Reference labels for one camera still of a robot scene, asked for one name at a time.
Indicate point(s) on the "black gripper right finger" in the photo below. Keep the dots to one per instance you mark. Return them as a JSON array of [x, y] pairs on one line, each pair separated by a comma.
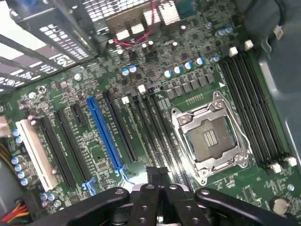
[[185, 207]]

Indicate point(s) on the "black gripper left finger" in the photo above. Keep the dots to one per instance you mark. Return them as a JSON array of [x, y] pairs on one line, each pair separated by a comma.
[[148, 204]]

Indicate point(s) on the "metal CPU socket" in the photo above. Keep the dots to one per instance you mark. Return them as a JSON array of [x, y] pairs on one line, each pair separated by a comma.
[[209, 139]]

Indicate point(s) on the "long black expansion slot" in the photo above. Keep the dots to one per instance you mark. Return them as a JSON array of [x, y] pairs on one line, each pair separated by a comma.
[[121, 128], [57, 153]]

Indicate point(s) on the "metal socket locking lever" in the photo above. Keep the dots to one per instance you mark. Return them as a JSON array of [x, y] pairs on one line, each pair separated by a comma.
[[248, 143]]

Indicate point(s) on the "black expansion slot blue clip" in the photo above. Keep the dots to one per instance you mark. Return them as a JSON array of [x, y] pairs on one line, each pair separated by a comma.
[[74, 146]]

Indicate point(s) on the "short black expansion slot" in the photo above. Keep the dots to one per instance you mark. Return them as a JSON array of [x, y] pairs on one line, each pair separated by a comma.
[[78, 115]]

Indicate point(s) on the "white expansion slot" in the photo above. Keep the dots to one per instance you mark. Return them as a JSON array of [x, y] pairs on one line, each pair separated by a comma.
[[35, 153]]

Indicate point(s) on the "grey power supply unit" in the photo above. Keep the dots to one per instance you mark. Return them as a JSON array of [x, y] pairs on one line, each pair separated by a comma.
[[9, 188]]

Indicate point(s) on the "black open PC case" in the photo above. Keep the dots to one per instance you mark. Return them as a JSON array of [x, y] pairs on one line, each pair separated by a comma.
[[282, 82]]

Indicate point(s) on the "white power connector plug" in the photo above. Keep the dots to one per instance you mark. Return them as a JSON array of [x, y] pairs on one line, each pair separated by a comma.
[[4, 127]]

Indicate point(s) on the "silver dual USB port block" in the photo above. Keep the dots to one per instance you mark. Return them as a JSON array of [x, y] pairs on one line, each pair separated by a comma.
[[122, 28]]

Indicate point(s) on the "silver striped port housing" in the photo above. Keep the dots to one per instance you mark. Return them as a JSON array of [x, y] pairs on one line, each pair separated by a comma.
[[164, 16]]

